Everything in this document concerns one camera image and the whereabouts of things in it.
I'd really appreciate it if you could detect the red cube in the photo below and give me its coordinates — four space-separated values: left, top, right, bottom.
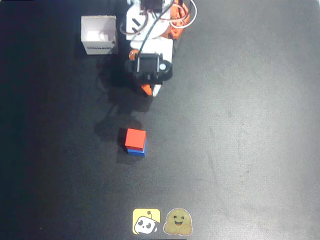
124 128 147 152

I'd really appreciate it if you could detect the blue cube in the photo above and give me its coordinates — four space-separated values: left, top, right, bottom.
126 139 148 157

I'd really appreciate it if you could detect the white cardboard box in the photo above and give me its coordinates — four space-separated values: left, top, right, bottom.
80 15 119 55

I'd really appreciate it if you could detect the yellow robot face sticker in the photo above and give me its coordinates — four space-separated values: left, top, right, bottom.
132 208 161 235

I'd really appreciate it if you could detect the smiling hugging face sticker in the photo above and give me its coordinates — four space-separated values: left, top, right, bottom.
163 207 193 236

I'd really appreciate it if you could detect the black camera cable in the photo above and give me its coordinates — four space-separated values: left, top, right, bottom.
136 0 176 61

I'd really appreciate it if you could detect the black gripper-mounted camera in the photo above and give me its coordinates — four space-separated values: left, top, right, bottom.
124 51 174 86

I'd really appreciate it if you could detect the white and red wire bundle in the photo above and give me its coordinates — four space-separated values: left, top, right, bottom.
169 0 198 28

